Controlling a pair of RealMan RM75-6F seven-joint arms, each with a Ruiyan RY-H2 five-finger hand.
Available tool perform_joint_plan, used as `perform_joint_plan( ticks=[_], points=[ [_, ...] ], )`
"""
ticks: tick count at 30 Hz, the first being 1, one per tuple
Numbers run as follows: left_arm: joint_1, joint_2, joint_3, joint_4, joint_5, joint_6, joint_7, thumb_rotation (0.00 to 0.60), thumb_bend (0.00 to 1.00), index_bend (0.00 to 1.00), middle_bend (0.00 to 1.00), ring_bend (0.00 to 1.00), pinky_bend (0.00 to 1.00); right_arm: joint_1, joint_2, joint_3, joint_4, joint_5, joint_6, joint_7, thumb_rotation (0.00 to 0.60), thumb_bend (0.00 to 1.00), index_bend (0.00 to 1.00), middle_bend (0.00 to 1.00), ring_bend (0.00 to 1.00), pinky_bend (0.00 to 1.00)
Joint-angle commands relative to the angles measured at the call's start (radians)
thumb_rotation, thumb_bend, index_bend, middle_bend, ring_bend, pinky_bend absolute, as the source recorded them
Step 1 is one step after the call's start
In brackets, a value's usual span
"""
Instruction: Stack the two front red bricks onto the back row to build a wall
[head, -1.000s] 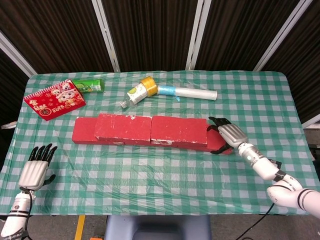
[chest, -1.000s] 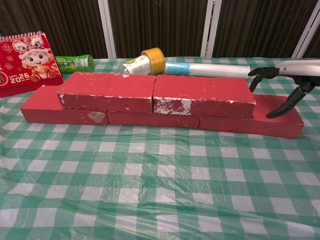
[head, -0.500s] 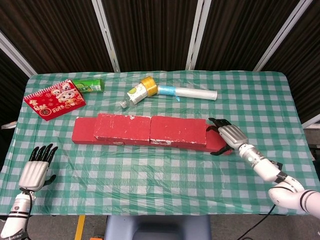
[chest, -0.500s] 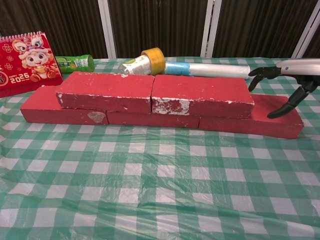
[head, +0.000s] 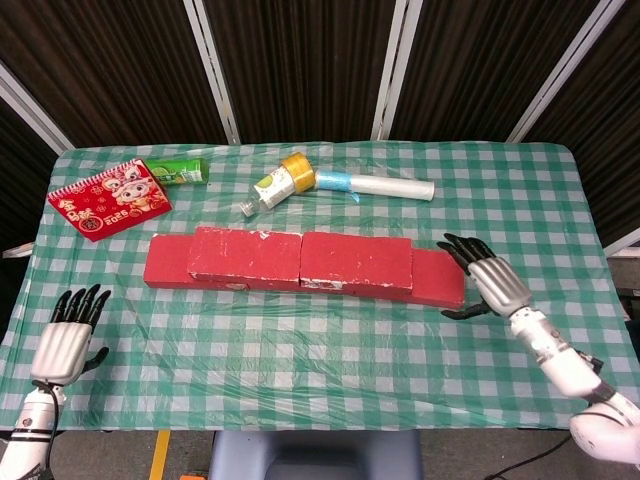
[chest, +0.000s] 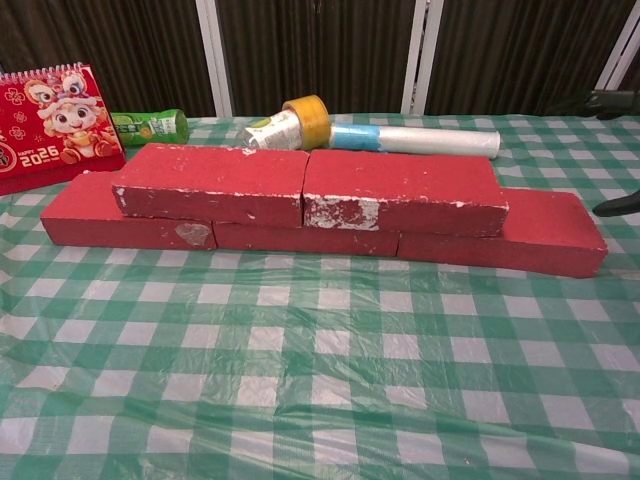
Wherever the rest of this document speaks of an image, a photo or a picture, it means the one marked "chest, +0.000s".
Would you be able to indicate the yellow tape roll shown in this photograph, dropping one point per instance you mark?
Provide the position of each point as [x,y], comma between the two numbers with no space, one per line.
[312,117]

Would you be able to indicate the white partition frame post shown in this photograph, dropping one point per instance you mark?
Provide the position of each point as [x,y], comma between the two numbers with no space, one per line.
[422,50]
[617,50]
[214,50]

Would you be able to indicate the red spiral desk calendar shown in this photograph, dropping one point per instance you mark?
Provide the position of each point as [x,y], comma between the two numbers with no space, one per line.
[55,130]

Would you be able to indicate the green drink bottle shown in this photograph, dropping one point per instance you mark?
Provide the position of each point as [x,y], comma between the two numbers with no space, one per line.
[150,127]

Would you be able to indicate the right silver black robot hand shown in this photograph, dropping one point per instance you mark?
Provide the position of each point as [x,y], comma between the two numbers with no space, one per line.
[615,205]

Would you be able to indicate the clear bottle white label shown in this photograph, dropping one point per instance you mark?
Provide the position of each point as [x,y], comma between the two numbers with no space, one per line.
[275,131]

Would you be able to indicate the plastic bag roll blue band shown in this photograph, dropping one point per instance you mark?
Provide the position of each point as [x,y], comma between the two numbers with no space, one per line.
[435,141]

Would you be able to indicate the green checked tablecloth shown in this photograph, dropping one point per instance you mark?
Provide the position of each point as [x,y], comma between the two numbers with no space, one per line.
[200,325]

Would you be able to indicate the red foam brick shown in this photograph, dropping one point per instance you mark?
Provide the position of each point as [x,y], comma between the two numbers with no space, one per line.
[550,235]
[400,177]
[310,242]
[210,172]
[85,220]

